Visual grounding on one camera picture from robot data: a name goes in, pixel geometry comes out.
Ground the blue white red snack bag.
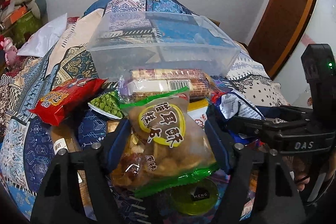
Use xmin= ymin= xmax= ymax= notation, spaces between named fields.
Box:
xmin=211 ymin=90 xmax=265 ymax=145

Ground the red noodle snack bag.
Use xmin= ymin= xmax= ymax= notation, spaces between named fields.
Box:
xmin=30 ymin=78 xmax=106 ymax=126

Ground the green-edged fried snack bag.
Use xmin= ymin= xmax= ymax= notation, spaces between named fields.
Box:
xmin=110 ymin=87 xmax=219 ymax=197

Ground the brick-pattern cookie sleeve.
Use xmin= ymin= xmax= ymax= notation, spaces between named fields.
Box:
xmin=118 ymin=69 xmax=210 ymax=101

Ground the right hand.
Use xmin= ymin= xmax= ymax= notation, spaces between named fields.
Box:
xmin=291 ymin=155 xmax=336 ymax=192

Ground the patchwork patterned bed quilt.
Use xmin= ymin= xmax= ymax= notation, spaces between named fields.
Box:
xmin=0 ymin=0 xmax=292 ymax=224

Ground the green round tin lid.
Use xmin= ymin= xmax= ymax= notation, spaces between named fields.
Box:
xmin=170 ymin=178 xmax=219 ymax=216

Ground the green peas snack bag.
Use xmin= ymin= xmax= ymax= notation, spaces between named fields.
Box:
xmin=88 ymin=91 xmax=123 ymax=119

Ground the brown wooden door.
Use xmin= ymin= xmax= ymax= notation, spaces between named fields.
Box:
xmin=248 ymin=0 xmax=317 ymax=79

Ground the pink plush toy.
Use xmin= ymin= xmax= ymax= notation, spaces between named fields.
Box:
xmin=1 ymin=38 xmax=19 ymax=67

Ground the white pillow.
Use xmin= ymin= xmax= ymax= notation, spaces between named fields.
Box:
xmin=17 ymin=13 xmax=67 ymax=57

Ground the clear plastic storage bin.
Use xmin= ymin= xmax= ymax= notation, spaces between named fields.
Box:
xmin=86 ymin=11 xmax=241 ymax=81

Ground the cluttered pile of belongings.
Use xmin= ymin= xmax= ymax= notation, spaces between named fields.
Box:
xmin=1 ymin=0 xmax=47 ymax=48

